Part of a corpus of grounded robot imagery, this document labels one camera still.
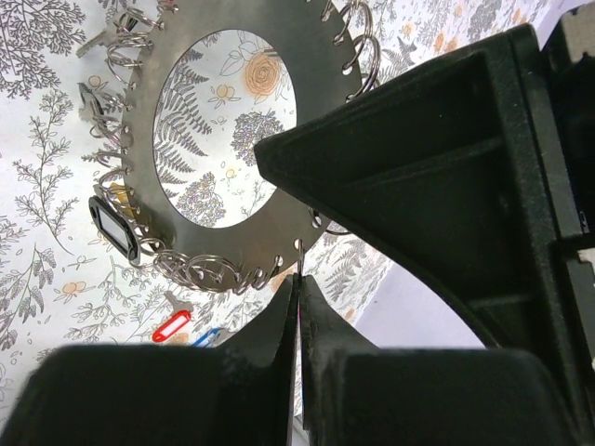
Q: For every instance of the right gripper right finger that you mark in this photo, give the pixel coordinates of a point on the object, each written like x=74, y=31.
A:
x=355, y=393

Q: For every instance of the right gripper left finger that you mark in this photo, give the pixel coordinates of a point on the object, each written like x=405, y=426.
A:
x=238, y=393

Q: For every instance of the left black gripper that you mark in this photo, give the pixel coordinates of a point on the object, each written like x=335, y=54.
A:
x=567, y=288

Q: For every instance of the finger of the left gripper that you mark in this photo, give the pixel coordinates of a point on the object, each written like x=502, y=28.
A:
x=455, y=170

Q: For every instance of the key with yellow tag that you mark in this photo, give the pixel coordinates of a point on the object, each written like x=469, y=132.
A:
x=119, y=198

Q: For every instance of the key with blue tag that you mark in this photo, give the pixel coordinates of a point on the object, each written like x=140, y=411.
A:
x=213, y=338

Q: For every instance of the key with red tag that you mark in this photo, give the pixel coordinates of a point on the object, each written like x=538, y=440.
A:
x=181, y=314

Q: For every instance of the floral table mat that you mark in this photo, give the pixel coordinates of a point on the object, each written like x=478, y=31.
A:
x=61, y=281

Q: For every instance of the key with black tag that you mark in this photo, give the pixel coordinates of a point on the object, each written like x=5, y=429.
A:
x=113, y=226

